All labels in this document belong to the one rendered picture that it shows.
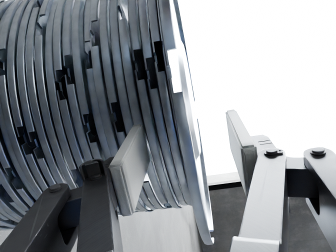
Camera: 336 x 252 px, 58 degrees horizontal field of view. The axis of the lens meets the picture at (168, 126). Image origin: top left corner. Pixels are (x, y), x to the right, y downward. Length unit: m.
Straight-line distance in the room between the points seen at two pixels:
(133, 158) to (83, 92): 0.11
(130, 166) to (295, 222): 4.60
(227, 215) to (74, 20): 4.29
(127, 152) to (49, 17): 0.18
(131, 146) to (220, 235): 4.52
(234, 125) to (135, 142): 0.06
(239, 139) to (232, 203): 4.25
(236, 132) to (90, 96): 0.14
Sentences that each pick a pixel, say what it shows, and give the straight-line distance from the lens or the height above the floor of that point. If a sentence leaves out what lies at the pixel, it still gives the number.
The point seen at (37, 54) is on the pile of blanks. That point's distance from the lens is 0.29.
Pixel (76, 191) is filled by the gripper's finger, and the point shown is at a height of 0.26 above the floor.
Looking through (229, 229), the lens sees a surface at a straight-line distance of 4.64.
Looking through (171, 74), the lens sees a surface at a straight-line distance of 0.19.
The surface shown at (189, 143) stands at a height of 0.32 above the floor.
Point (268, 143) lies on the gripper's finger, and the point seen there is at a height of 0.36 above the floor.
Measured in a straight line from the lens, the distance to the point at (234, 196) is 4.35.
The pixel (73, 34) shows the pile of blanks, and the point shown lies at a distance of 0.29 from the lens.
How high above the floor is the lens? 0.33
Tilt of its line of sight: 7 degrees down
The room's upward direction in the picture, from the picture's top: 81 degrees clockwise
